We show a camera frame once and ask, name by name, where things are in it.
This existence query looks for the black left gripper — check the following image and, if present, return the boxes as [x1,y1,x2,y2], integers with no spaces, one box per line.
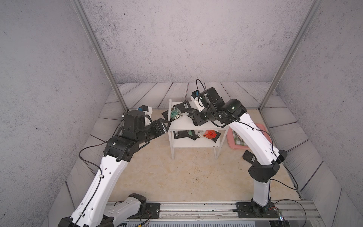
[135,117,171,145]

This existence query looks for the green label tea bag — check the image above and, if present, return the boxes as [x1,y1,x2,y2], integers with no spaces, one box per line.
[187,109,199,119]
[162,107,183,122]

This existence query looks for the black barcode tea bag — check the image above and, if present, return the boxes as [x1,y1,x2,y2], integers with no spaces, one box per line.
[173,101,192,114]
[243,150,256,164]

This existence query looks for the black barcode tea bag top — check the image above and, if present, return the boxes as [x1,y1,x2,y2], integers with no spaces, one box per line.
[173,101,192,114]

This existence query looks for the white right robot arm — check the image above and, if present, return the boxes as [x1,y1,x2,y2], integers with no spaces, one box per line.
[191,98,287,217]

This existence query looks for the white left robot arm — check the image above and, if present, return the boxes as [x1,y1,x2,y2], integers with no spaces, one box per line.
[59,111,171,227]

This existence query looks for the black barcode bag lower shelf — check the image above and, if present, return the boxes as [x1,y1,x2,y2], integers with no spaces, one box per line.
[173,131,188,140]

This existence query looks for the red tea bag lower shelf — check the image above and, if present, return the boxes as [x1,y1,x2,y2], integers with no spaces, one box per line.
[203,130,221,143]

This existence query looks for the white two-tier shelf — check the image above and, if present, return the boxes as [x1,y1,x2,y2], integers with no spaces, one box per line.
[168,113,229,160]

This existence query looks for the white tea bag lower shelf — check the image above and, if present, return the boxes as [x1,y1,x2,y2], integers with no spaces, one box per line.
[195,130,206,137]

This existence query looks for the green black bag lower shelf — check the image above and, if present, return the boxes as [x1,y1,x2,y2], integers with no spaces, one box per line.
[187,131,199,141]

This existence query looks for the pink tray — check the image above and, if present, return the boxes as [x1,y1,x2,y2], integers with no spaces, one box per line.
[226,124,272,150]

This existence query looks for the green checkered cloth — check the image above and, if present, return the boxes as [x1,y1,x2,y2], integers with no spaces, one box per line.
[232,130,248,147]

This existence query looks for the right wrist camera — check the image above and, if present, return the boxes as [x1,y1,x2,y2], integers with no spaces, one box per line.
[191,87,225,112]

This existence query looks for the metal base rail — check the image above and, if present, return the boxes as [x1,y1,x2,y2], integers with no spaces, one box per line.
[121,199,325,227]

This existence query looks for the left metal frame post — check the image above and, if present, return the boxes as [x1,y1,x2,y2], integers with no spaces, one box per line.
[71,0,129,111]

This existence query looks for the metal frame post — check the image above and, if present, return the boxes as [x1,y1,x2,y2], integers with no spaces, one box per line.
[71,0,129,111]
[258,0,323,113]

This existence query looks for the right metal frame post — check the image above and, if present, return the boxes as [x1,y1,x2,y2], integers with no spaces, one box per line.
[258,0,323,113]

